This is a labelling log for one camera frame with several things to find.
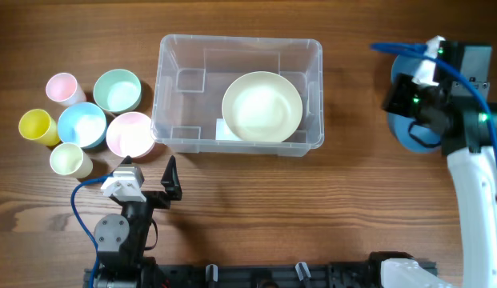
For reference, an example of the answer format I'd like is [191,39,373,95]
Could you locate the cream plastic cup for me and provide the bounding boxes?
[50,142,93,178]

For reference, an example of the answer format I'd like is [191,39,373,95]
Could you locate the mint green plastic bowl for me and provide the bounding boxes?
[93,69,142,114]

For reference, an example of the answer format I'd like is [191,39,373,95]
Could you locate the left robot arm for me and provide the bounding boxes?
[84,156,178,287]

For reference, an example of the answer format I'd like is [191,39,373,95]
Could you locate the white label in bin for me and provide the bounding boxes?
[215,118,240,141]

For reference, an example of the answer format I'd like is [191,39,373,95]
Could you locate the yellow plastic cup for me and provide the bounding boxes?
[18,109,60,146]

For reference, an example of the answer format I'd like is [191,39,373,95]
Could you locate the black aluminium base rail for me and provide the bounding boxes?
[82,250,438,288]

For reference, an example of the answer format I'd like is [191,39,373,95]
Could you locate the left blue cable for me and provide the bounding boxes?
[70,174,115,288]

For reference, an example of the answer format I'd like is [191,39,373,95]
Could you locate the pink plastic bowl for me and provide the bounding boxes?
[106,112,155,158]

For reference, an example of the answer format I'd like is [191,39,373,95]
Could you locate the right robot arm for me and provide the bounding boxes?
[150,34,497,287]

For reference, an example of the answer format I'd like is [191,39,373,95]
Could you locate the cream plastic plate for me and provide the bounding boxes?
[222,71,303,142]

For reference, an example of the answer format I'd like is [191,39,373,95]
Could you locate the dark blue plastic plate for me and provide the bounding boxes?
[387,55,440,154]

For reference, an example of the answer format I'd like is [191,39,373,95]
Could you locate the pink plastic cup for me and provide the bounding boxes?
[46,72,86,106]

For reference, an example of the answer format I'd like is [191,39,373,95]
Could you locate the clear plastic storage bin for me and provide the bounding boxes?
[151,34,324,157]

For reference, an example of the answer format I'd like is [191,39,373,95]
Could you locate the light blue plastic bowl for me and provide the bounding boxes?
[58,102,107,149]

